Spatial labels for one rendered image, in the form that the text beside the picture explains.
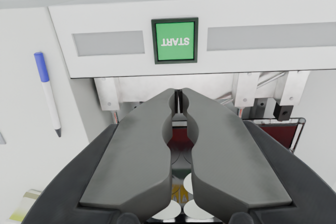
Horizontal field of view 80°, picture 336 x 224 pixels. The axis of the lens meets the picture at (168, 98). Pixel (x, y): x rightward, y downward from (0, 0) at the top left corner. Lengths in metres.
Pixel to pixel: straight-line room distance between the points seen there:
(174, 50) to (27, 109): 0.24
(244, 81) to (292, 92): 0.09
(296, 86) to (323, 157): 0.34
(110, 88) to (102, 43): 0.10
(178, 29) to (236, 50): 0.08
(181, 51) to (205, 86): 0.14
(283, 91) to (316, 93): 0.16
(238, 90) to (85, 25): 0.26
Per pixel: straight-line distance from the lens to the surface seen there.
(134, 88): 0.39
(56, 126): 0.36
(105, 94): 0.37
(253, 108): 0.49
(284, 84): 0.40
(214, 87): 0.39
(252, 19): 0.28
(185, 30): 0.26
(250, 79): 0.37
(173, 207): 0.62
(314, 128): 0.62
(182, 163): 0.48
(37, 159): 0.45
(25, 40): 0.32
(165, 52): 0.27
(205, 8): 0.26
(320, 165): 0.73
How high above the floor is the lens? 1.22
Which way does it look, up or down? 59 degrees down
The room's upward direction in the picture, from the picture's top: 178 degrees counter-clockwise
